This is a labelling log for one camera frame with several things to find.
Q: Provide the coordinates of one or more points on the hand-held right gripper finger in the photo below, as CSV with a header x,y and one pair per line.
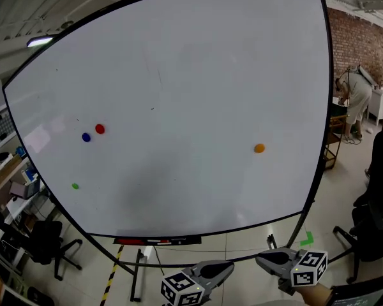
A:
x,y
268,266
281,255

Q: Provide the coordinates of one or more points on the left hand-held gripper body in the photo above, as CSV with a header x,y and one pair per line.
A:
x,y
182,290

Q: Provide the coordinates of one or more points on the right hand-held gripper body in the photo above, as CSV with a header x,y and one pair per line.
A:
x,y
309,268

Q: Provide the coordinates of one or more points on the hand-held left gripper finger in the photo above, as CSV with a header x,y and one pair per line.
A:
x,y
201,268
220,277

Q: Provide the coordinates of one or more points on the orange round magnet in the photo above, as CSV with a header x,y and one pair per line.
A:
x,y
259,148

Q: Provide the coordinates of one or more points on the green round magnet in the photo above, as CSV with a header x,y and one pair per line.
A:
x,y
75,186

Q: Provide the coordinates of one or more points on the red round magnet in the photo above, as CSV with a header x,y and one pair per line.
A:
x,y
100,128

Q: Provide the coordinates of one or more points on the blue round magnet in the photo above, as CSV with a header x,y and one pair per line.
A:
x,y
86,137

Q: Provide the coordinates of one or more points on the person's right forearm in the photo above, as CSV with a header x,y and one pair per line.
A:
x,y
316,296

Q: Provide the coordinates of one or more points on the green floor tape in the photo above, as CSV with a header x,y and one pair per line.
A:
x,y
307,239

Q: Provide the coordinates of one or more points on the red and black board eraser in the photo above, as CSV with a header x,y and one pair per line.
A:
x,y
185,240

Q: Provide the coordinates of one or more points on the dark laptop screen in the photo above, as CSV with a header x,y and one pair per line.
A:
x,y
364,295

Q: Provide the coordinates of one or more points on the yellow black striped floor tape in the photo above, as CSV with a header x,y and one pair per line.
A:
x,y
111,276

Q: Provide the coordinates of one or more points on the wooden cart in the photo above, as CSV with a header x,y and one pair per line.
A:
x,y
333,142

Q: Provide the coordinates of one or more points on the green bin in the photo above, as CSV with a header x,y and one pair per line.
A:
x,y
338,107

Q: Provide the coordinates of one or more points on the white table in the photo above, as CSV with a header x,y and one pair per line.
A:
x,y
377,105

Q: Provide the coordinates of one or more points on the white whiteboard with black stand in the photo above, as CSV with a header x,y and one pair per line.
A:
x,y
178,91

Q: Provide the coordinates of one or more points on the cluttered storage shelf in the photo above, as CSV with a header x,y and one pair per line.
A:
x,y
9,183

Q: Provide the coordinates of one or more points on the ceiling light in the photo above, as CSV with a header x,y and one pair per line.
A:
x,y
40,41

